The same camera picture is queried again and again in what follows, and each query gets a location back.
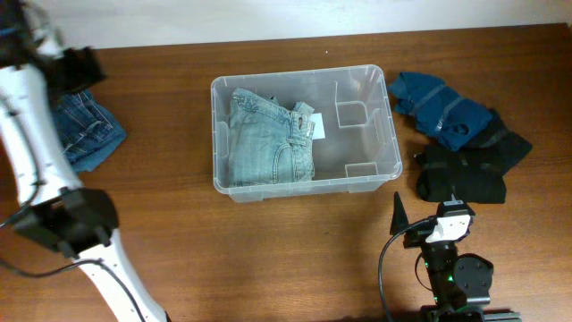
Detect black garment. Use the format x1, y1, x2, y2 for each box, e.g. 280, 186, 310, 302
464, 108, 533, 174
414, 145, 507, 204

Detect dark blue jeans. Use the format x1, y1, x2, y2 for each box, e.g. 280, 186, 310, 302
52, 90, 127, 173

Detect blue garment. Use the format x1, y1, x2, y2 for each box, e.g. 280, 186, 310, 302
388, 72, 492, 151

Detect clear plastic storage bin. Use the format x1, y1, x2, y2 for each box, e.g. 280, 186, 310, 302
210, 64, 402, 203

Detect light blue jeans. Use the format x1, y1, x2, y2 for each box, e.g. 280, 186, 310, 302
228, 89, 315, 187

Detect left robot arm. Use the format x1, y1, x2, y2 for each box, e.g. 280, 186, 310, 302
1, 1, 170, 321

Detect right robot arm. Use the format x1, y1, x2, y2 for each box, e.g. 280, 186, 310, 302
378, 193, 522, 322

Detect white label in bin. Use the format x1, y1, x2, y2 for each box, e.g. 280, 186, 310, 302
310, 113, 325, 140

